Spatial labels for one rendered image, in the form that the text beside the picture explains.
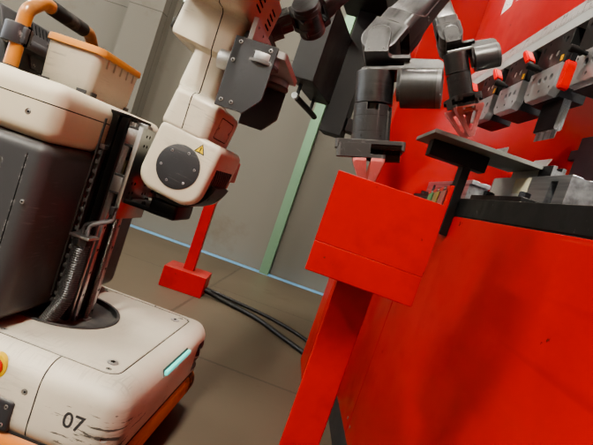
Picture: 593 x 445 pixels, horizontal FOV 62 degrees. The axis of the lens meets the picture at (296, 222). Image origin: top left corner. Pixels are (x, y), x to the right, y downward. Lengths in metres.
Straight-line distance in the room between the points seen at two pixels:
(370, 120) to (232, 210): 3.64
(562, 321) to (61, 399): 0.90
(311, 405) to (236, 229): 3.56
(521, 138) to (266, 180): 2.50
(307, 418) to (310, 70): 1.73
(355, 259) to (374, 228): 0.05
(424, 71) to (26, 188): 0.80
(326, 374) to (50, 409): 0.58
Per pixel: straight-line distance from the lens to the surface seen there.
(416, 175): 2.14
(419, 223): 0.71
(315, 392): 0.83
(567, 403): 0.71
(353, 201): 0.71
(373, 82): 0.75
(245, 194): 4.31
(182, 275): 2.89
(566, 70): 1.24
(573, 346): 0.72
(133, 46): 4.57
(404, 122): 2.15
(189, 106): 1.19
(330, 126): 2.65
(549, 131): 1.37
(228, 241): 4.35
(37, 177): 1.14
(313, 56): 2.32
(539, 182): 1.23
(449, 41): 1.31
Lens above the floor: 0.76
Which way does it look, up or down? 4 degrees down
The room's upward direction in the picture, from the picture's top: 19 degrees clockwise
